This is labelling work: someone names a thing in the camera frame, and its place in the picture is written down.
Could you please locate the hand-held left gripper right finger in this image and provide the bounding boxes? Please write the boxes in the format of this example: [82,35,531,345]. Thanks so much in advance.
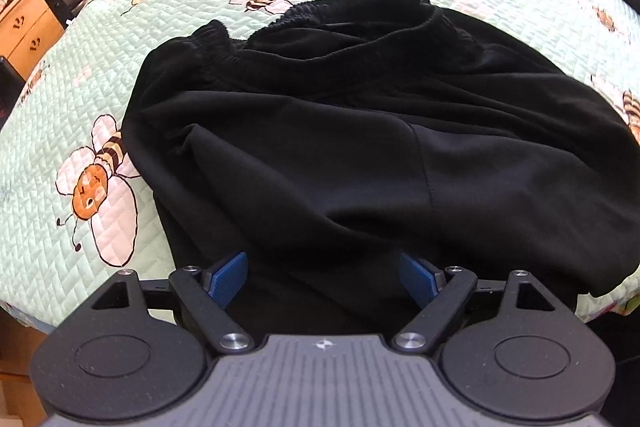
[391,251,557,354]

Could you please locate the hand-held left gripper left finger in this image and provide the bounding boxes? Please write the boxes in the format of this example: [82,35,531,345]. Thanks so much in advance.
[90,251,256,355]

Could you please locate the black pants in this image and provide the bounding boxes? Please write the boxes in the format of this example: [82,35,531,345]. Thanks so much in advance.
[120,0,640,343]

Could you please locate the person's legs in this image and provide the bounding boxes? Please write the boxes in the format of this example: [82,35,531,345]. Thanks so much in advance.
[582,309,640,427]

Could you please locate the wooden desk with drawers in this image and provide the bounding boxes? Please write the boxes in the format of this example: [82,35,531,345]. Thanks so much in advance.
[0,0,108,80]

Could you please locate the black computer tower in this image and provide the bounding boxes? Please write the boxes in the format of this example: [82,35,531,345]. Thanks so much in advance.
[44,0,76,28]

